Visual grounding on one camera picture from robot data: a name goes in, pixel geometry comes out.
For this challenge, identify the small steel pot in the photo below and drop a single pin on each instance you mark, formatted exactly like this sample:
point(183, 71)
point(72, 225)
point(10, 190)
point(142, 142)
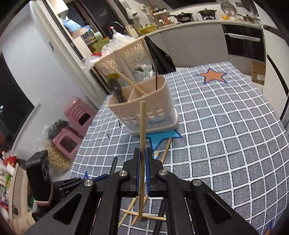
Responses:
point(247, 18)

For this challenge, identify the black built-in oven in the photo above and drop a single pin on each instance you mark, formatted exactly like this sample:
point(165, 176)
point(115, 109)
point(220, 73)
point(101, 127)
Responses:
point(243, 47)

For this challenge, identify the bag of dark items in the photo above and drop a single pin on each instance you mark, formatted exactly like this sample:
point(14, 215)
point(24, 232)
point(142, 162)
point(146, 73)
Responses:
point(57, 126)

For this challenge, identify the clear plastic bags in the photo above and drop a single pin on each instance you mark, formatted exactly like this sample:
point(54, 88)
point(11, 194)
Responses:
point(117, 38)

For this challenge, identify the yellow-green colander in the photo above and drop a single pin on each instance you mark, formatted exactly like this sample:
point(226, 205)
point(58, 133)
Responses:
point(148, 29)

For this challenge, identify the black kitchen faucet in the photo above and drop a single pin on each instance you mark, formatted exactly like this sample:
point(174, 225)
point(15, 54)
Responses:
point(116, 22)

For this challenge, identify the black wok with lid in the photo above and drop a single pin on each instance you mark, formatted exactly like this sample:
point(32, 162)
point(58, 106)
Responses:
point(184, 17)

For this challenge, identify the grey checked tablecloth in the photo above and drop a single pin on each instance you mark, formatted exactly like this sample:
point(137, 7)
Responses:
point(225, 146)

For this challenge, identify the shelf of packaged goods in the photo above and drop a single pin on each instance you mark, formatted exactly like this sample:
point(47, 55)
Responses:
point(6, 185)

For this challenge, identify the green plastic basin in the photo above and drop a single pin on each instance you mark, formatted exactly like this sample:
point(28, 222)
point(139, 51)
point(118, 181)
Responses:
point(99, 44)

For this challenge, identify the black chopstick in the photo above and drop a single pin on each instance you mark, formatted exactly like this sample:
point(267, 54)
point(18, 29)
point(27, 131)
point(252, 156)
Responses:
point(156, 74)

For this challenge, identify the small pink stool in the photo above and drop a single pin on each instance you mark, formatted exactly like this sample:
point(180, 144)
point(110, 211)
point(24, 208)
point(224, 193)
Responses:
point(61, 137)

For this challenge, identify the cardboard box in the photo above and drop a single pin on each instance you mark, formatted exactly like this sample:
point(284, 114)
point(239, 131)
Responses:
point(257, 72)

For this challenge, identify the pale knife block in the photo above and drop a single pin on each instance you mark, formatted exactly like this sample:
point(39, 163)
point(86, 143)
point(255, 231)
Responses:
point(132, 31)

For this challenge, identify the red-capped spray bottle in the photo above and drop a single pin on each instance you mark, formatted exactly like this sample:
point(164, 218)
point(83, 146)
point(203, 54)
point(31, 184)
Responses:
point(112, 29)

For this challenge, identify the round dark divided tray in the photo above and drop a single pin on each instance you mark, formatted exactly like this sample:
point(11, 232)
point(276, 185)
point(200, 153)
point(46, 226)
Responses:
point(247, 3)

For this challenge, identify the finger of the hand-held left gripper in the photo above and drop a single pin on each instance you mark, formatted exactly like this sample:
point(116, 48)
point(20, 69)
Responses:
point(67, 187)

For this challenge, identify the beige perforated basket rack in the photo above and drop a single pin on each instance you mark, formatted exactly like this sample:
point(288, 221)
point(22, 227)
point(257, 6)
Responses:
point(126, 54)

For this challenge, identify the white refrigerator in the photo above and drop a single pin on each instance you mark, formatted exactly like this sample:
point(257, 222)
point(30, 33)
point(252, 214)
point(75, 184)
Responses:
point(275, 67)

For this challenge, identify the yellow bowl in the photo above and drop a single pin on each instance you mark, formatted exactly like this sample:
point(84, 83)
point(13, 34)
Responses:
point(225, 17)

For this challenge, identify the black plastic bag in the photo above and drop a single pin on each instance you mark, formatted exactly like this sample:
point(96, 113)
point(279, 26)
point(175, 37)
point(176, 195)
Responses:
point(162, 58)

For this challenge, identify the grey wall switch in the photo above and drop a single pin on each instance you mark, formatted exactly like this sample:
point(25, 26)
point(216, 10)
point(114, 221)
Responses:
point(51, 45)

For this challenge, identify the kitchen counter with cabinets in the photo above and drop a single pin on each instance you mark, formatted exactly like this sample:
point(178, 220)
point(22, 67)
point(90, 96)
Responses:
point(198, 45)

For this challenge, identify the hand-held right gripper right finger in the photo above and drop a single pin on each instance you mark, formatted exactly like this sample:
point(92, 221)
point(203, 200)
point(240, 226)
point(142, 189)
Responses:
point(150, 176)

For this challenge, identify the dark window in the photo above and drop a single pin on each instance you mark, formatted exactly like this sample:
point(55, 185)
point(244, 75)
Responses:
point(13, 101)

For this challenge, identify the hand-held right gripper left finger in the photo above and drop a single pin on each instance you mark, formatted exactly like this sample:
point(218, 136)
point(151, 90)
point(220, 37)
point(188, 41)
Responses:
point(135, 171)

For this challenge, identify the round metal steamer rack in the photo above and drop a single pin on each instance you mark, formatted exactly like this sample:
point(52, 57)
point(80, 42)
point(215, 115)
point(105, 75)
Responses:
point(228, 8)

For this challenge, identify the brown wooden chopstick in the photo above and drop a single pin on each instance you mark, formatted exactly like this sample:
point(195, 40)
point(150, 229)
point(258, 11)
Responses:
point(145, 200)
point(130, 209)

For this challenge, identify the pale wooden chopstick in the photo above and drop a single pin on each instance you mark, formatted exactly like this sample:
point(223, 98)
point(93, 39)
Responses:
point(131, 83)
point(142, 126)
point(165, 149)

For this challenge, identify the bag of yellow nuts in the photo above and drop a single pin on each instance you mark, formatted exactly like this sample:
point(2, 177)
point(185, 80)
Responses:
point(57, 158)

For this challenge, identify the tall pink stool stack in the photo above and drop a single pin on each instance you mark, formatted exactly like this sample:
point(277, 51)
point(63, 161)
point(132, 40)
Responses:
point(74, 108)

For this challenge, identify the blue patterned chopstick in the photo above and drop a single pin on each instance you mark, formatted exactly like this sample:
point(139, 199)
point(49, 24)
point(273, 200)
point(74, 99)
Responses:
point(156, 155)

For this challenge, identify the spice rack with bottles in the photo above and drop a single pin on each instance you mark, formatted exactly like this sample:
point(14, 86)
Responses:
point(162, 15)

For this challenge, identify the white hanging plastic bag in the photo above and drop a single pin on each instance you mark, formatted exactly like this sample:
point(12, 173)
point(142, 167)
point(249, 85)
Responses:
point(132, 13)

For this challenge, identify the blue package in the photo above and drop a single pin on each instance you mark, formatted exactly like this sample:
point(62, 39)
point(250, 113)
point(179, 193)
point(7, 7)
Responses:
point(72, 24)

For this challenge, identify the beige plastic utensil holder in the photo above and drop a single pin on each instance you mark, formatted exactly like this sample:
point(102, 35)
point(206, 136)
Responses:
point(155, 106)

